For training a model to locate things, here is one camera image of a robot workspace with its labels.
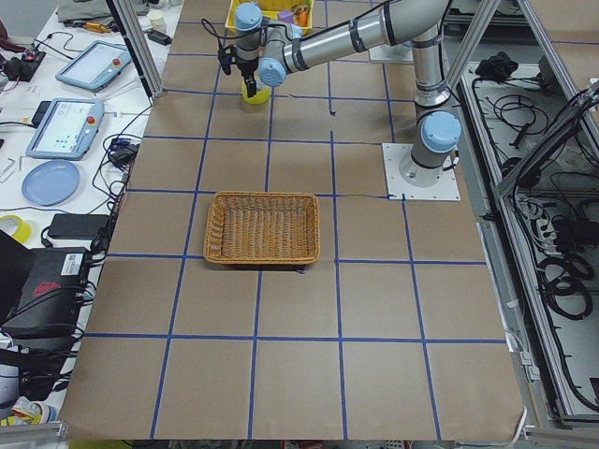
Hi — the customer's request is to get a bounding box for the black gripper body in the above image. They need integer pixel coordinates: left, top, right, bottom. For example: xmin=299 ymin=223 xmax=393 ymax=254
xmin=237 ymin=58 xmax=257 ymax=84

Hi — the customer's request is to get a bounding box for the yellow clear tape roll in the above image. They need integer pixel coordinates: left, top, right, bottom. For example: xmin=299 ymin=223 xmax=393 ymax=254
xmin=241 ymin=78 xmax=271 ymax=105

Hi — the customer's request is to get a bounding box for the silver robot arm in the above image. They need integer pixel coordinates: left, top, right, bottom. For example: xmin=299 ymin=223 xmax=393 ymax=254
xmin=219 ymin=0 xmax=450 ymax=109
xmin=399 ymin=110 xmax=461 ymax=188

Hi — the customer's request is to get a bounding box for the yellow tape roll on desk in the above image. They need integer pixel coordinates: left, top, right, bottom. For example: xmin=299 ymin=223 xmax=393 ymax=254
xmin=0 ymin=214 xmax=32 ymax=244

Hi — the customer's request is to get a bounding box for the yellow plastic tray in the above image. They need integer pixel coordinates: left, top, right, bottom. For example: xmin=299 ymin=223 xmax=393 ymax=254
xmin=225 ymin=0 xmax=314 ymax=38

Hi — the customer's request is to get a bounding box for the purple foam block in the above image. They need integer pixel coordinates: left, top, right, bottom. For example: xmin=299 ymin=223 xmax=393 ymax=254
xmin=277 ymin=9 xmax=295 ymax=24

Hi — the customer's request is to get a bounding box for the white lilac cup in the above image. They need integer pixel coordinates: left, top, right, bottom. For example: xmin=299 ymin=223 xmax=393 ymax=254
xmin=147 ymin=9 xmax=167 ymax=33

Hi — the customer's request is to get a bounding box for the brown wicker basket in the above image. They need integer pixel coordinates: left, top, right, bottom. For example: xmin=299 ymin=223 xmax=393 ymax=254
xmin=203 ymin=192 xmax=321 ymax=266

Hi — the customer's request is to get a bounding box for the upper blue teach pendant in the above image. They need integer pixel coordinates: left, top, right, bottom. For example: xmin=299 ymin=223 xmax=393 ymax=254
xmin=55 ymin=40 xmax=132 ymax=93

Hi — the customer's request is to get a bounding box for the blue teach pendant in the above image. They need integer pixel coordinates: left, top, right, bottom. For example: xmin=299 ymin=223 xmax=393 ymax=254
xmin=25 ymin=98 xmax=105 ymax=161
xmin=55 ymin=40 xmax=132 ymax=93

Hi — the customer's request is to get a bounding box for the lower blue teach pendant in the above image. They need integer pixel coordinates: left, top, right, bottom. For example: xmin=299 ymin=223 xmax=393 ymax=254
xmin=25 ymin=98 xmax=105 ymax=161

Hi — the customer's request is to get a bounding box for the grey cloth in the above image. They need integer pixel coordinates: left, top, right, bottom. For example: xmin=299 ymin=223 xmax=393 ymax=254
xmin=57 ymin=0 xmax=111 ymax=23

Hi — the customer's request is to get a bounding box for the blue plate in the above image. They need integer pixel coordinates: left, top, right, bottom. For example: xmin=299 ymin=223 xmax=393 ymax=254
xmin=22 ymin=160 xmax=80 ymax=206

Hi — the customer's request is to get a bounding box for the black power brick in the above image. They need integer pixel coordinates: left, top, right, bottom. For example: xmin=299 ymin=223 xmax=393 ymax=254
xmin=45 ymin=213 xmax=109 ymax=240

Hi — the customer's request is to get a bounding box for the black computer box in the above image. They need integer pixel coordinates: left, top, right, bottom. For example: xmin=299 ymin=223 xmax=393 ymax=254
xmin=1 ymin=247 xmax=90 ymax=340

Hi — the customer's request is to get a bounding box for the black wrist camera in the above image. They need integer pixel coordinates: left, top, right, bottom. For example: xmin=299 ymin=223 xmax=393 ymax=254
xmin=217 ymin=44 xmax=236 ymax=76

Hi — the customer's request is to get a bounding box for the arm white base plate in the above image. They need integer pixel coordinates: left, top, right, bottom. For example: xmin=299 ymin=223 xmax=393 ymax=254
xmin=369 ymin=45 xmax=414 ymax=65
xmin=382 ymin=143 xmax=460 ymax=202

